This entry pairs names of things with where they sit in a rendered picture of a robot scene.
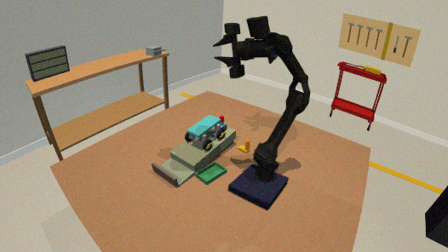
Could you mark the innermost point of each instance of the green tray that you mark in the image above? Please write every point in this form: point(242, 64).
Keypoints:
point(214, 170)
point(212, 178)

